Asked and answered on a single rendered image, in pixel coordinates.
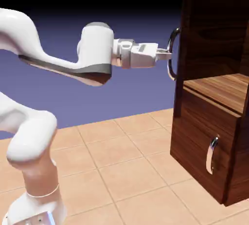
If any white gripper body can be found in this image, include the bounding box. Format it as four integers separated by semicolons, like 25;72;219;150
130;42;159;69

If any curved metal door handle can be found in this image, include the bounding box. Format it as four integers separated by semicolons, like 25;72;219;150
166;27;181;82

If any dark wood cabinet door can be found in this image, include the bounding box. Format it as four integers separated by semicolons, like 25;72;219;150
173;0;249;118

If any dark wood cabinet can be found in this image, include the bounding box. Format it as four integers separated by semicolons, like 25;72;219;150
170;87;241;205
170;0;249;207

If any dark wood cabinet front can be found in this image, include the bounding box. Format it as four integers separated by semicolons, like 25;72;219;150
170;87;241;205

